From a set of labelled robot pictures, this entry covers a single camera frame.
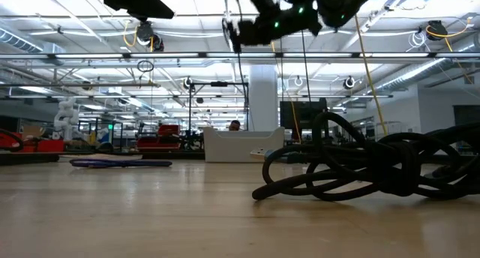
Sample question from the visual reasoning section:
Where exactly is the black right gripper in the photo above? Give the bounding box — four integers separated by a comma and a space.
223, 0, 323, 55

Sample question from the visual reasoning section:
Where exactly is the purple USB-C cable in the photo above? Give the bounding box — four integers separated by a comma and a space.
70, 158, 173, 170

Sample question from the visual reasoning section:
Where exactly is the black USB-C cable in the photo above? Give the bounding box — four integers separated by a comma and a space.
251, 111, 480, 203

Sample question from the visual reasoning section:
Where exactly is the black monitor cabinet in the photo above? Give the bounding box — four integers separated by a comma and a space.
279, 97, 329, 131

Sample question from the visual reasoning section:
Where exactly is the white plastic bin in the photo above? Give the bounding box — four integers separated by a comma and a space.
203, 126, 286, 164

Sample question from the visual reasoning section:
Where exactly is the red tool chest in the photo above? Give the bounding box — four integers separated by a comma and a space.
136, 124, 182, 152

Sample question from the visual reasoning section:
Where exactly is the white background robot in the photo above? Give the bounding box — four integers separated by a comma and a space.
52, 97, 80, 141

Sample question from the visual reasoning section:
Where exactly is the black table edge strip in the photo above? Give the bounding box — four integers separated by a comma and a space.
0, 152, 61, 166

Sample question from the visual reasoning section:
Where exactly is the yellow hanging cable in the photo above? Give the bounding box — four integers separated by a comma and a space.
353, 13, 389, 137

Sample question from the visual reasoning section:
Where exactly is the red box with black cable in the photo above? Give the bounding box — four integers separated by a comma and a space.
0, 128, 65, 154

